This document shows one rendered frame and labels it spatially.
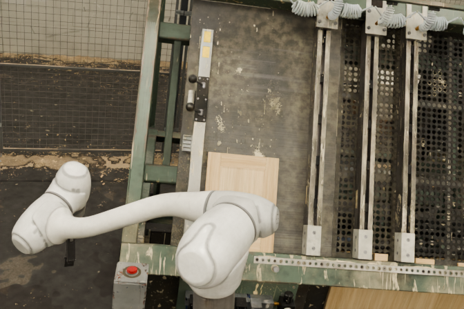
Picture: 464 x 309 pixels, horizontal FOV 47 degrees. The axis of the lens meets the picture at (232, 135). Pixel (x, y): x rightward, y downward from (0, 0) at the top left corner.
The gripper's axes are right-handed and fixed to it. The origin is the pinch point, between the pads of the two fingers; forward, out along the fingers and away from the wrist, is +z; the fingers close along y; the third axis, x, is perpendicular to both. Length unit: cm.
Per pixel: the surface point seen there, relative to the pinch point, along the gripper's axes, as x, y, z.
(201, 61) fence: -63, 71, -23
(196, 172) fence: -56, 31, 5
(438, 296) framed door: -178, -26, 46
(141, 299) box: -26.0, -14.0, 20.2
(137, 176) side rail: -32.1, 34.5, 8.8
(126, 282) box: -20.5, -9.3, 14.3
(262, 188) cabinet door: -84, 21, 6
